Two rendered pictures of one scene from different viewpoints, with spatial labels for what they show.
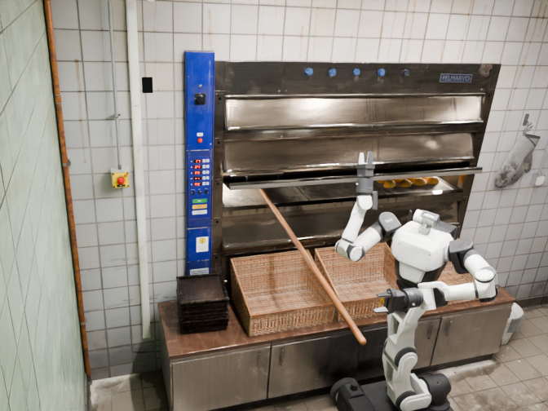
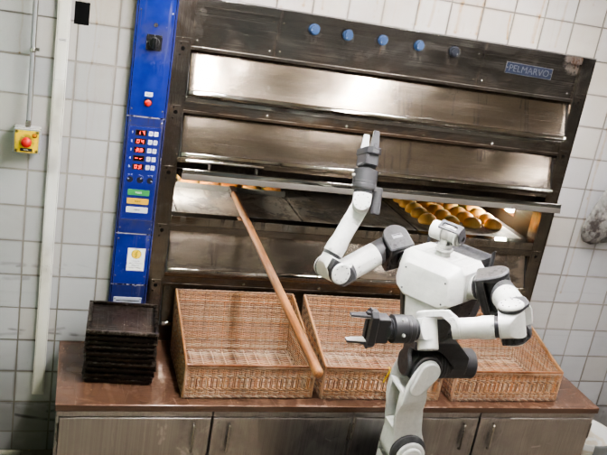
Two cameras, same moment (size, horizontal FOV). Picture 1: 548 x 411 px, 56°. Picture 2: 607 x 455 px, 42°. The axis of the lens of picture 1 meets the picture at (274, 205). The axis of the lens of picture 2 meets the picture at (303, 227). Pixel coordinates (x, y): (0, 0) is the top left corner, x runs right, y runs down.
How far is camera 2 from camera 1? 57 cm
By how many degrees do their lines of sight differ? 7
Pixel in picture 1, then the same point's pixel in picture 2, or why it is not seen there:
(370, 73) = (404, 45)
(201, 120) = (153, 74)
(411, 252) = (421, 280)
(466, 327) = (518, 441)
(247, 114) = (220, 77)
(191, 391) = not seen: outside the picture
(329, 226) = not seen: hidden behind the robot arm
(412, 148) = (459, 163)
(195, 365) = (93, 427)
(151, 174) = (72, 143)
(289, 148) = (277, 136)
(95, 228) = not seen: outside the picture
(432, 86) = (493, 77)
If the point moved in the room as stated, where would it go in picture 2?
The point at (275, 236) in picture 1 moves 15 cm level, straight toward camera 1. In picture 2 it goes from (246, 266) to (239, 278)
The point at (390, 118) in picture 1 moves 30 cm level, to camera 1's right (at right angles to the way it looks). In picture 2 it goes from (428, 114) to (494, 125)
